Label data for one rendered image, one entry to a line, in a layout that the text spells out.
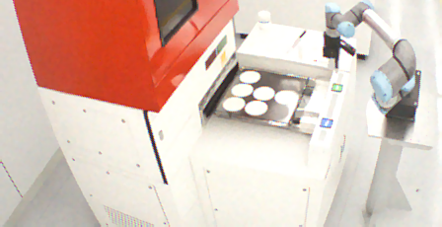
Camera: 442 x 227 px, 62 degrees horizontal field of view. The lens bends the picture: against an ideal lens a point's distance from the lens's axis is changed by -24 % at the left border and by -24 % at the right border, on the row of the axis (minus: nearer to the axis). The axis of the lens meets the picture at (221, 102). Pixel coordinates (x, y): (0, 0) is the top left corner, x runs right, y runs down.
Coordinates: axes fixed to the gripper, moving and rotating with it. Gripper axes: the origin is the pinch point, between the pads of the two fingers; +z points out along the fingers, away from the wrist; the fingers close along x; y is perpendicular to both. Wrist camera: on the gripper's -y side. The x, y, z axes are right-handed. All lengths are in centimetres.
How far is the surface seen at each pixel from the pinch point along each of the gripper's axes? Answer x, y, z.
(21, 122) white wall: 38, 207, 48
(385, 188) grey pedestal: -1, -39, 78
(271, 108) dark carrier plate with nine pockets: 14.7, 29.7, 15.9
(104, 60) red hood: 65, 75, -37
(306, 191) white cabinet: 46, 3, 33
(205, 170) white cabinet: 45, 51, 32
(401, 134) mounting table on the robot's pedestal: 9.6, -39.8, 23.9
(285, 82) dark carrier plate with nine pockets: -5.6, 28.6, 15.9
